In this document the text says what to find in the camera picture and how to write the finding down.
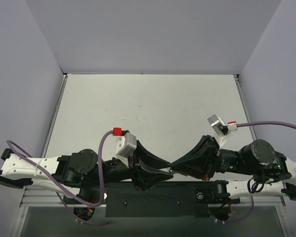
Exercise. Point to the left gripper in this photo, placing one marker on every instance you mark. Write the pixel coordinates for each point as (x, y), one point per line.
(135, 169)

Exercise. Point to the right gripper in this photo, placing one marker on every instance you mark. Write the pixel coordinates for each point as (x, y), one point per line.
(212, 158)

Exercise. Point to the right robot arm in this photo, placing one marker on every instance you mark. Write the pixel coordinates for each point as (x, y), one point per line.
(270, 172)

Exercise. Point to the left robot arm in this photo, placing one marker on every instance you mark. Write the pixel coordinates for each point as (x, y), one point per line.
(83, 175)

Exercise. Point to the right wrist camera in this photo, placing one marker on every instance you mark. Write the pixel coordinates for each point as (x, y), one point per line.
(220, 127)

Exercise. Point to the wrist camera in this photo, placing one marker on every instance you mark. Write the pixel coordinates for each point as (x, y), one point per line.
(126, 145)
(220, 127)

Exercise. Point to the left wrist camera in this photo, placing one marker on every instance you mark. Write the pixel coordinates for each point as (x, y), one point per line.
(126, 145)

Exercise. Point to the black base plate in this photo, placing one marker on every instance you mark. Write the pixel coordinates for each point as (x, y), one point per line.
(169, 199)

